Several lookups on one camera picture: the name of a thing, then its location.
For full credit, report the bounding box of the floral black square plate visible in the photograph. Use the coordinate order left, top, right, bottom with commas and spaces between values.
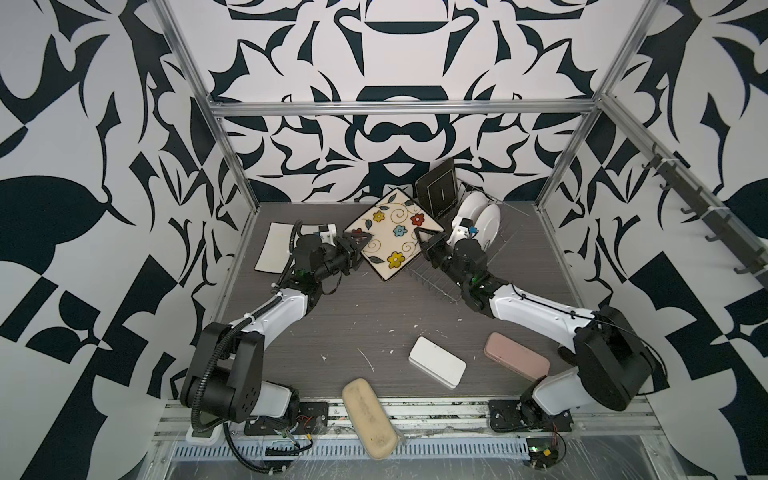
345, 188, 444, 281

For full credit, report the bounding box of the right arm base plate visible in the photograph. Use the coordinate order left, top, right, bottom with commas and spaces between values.
488, 399, 573, 433

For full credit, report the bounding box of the white round plate front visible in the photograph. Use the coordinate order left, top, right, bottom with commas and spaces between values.
474, 204, 501, 251

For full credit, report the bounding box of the white rectangular case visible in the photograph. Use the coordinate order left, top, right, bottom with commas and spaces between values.
408, 336, 467, 390

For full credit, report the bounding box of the slotted cable duct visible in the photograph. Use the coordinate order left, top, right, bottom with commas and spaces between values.
173, 437, 530, 461

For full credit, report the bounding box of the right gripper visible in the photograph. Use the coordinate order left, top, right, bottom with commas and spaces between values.
418, 224, 475, 293

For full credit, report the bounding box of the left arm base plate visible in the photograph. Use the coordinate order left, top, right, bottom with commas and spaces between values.
244, 401, 330, 436

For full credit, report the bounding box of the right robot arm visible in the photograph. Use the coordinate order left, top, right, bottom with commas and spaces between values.
415, 227, 657, 419

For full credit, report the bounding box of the white display box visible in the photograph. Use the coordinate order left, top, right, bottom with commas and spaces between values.
185, 424, 224, 447

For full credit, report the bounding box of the white round plate back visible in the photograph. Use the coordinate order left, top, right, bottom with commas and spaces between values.
452, 191, 490, 223

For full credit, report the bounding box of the wall hook rail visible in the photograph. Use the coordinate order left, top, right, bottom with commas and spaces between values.
643, 142, 767, 290

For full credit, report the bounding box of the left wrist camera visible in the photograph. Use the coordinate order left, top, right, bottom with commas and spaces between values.
312, 224, 337, 245

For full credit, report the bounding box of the small circuit board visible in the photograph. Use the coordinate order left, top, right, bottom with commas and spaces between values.
524, 435, 567, 471

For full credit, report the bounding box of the white round plate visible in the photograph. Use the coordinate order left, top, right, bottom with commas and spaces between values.
474, 204, 501, 251
452, 191, 490, 223

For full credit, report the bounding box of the white square plate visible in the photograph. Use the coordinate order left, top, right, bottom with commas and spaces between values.
254, 222, 318, 274

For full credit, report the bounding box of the beige oblong case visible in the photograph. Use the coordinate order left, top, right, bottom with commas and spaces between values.
342, 378, 399, 460

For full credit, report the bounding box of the wire dish rack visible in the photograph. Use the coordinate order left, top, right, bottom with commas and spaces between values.
407, 200, 534, 304

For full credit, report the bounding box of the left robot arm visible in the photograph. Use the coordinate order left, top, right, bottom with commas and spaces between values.
180, 231, 373, 434

